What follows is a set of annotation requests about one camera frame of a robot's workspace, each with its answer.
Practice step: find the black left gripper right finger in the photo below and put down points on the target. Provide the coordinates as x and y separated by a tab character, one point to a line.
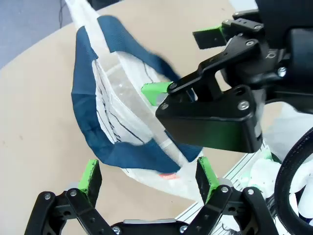
207	181

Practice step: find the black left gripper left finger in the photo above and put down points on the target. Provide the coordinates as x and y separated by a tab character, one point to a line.
91	181

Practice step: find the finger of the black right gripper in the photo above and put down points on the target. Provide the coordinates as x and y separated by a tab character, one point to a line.
210	38

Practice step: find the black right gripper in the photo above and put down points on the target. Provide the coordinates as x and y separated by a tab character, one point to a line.
293	36

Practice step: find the crumpled white plastic wrap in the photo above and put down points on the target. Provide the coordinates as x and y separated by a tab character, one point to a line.
264	171

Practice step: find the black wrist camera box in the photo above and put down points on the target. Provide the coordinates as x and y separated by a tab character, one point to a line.
210	127

